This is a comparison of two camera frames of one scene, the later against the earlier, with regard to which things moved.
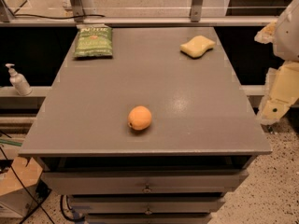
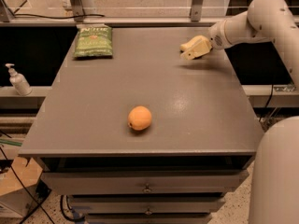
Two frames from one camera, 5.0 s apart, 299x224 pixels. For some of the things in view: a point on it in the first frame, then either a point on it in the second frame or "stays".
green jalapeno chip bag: (93, 40) stays
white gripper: (290, 32) to (217, 38)
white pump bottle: (19, 81) stays
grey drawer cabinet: (144, 125) stays
